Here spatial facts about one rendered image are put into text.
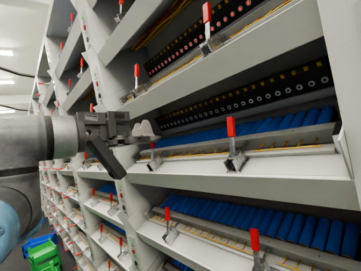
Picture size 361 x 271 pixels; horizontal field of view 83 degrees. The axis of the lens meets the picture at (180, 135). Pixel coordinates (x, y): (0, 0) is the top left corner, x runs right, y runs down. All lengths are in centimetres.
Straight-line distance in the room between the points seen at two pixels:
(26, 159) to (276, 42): 44
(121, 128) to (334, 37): 42
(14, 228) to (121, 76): 58
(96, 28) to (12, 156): 53
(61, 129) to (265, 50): 37
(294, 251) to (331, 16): 35
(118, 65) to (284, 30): 60
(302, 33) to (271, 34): 4
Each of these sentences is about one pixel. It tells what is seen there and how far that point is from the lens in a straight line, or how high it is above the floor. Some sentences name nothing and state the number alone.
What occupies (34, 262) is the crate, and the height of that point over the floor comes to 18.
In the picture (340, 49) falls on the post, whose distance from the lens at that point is 28.
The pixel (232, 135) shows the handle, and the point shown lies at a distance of 36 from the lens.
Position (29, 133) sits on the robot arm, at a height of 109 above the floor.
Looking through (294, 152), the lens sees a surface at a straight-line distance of 34.
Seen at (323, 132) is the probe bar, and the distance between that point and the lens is 35.
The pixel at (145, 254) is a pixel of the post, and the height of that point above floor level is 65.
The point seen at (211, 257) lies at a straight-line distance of 52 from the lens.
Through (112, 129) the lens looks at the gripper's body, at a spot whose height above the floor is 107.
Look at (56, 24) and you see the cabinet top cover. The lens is 147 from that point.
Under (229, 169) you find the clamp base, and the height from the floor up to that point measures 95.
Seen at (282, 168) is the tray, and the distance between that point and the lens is 33.
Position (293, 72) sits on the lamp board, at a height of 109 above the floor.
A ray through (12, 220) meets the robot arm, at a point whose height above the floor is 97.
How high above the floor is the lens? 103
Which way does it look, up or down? level
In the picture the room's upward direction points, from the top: 12 degrees counter-clockwise
